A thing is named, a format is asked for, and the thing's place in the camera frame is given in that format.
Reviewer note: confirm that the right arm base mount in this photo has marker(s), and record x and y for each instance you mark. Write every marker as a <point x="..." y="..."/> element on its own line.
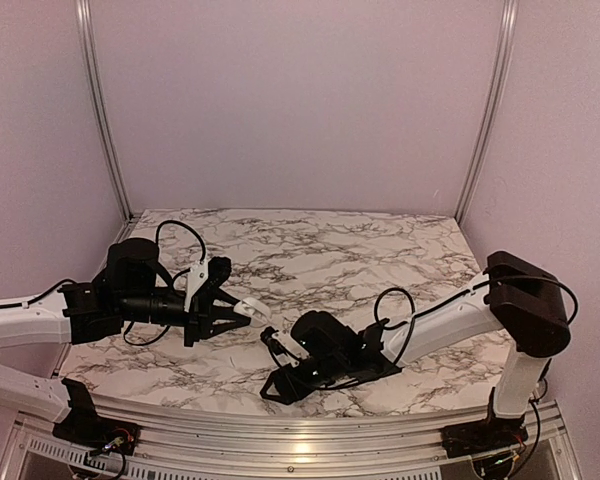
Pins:
<point x="472" y="438"/>

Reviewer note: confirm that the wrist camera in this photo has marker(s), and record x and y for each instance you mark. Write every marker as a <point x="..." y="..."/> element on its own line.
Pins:
<point x="211" y="272"/>
<point x="280" y="347"/>

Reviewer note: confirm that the aluminium frame post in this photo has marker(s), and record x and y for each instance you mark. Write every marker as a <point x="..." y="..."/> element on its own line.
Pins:
<point x="495" y="93"/>
<point x="88" y="45"/>

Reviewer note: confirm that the aluminium front rail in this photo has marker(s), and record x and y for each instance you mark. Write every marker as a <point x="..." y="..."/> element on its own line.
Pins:
<point x="185" y="444"/>

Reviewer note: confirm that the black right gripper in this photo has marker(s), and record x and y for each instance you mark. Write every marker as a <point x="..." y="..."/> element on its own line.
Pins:
<point x="286" y="383"/>

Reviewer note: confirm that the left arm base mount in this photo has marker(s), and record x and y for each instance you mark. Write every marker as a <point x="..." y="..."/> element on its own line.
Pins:
<point x="98" y="433"/>

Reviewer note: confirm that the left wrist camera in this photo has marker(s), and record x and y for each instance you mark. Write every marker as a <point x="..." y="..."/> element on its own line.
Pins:
<point x="211" y="272"/>

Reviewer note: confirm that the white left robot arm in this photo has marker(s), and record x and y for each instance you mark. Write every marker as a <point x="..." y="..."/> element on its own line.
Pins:
<point x="40" y="320"/>

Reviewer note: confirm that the right aluminium frame post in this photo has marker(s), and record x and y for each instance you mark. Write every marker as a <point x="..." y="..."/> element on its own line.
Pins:
<point x="495" y="93"/>

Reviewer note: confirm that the left aluminium frame post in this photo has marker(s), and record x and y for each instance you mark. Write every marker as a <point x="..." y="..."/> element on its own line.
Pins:
<point x="88" y="45"/>

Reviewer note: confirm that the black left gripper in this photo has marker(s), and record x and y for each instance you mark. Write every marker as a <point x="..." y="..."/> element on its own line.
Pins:
<point x="196" y="321"/>

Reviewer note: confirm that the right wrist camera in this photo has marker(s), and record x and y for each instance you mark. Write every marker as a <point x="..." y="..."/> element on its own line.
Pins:
<point x="280" y="347"/>

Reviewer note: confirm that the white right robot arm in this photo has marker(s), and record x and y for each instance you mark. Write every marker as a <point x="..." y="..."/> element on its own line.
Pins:
<point x="511" y="295"/>

